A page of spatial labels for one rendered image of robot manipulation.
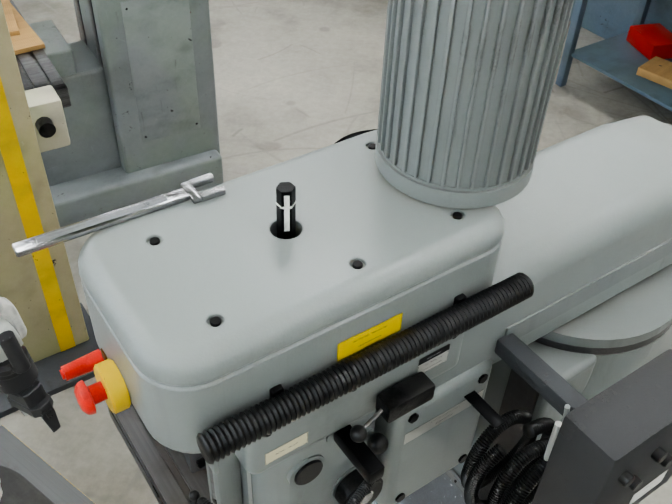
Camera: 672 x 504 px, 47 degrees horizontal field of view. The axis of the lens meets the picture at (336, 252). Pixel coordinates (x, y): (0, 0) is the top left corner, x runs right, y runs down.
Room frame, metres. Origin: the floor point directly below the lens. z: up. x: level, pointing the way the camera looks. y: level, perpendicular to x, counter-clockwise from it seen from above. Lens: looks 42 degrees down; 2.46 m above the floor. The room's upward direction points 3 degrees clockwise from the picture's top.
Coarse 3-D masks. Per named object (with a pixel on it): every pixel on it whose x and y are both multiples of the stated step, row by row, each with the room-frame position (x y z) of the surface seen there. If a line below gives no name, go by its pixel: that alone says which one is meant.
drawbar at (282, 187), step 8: (280, 184) 0.69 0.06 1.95; (288, 184) 0.69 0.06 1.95; (280, 192) 0.67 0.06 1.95; (288, 192) 0.67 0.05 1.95; (280, 200) 0.67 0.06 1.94; (280, 208) 0.67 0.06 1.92; (280, 216) 0.67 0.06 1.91; (280, 224) 0.67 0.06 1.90; (280, 232) 0.67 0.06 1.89; (288, 232) 0.67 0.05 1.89
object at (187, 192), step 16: (208, 176) 0.76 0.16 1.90; (176, 192) 0.73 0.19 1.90; (192, 192) 0.73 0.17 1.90; (208, 192) 0.73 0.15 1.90; (224, 192) 0.74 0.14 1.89; (128, 208) 0.69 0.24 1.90; (144, 208) 0.70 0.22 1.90; (160, 208) 0.70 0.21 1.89; (80, 224) 0.66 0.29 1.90; (96, 224) 0.66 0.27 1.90; (112, 224) 0.67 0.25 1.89; (32, 240) 0.63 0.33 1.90; (48, 240) 0.63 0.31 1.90; (64, 240) 0.64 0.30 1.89
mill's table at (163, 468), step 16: (112, 416) 1.12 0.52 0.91; (128, 416) 1.08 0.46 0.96; (128, 432) 1.04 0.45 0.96; (144, 432) 1.04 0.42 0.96; (128, 448) 1.05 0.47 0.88; (144, 448) 1.00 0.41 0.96; (160, 448) 1.02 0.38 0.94; (144, 464) 0.96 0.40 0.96; (160, 464) 0.96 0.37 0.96; (176, 464) 0.96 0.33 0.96; (160, 480) 0.92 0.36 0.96; (176, 480) 0.94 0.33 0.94; (192, 480) 0.93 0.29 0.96; (160, 496) 0.89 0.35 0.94; (176, 496) 0.89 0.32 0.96; (208, 496) 0.89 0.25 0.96
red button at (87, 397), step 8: (80, 384) 0.53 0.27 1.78; (96, 384) 0.54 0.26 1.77; (80, 392) 0.52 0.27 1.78; (88, 392) 0.52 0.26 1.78; (96, 392) 0.53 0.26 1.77; (104, 392) 0.53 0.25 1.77; (80, 400) 0.52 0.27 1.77; (88, 400) 0.52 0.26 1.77; (96, 400) 0.52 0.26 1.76; (88, 408) 0.51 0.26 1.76
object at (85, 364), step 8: (96, 352) 0.63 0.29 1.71; (80, 360) 0.62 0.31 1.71; (88, 360) 0.62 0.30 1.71; (96, 360) 0.63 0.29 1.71; (64, 368) 0.61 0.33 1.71; (72, 368) 0.61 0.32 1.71; (80, 368) 0.61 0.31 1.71; (88, 368) 0.62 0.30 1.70; (64, 376) 0.60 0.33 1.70; (72, 376) 0.60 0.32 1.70
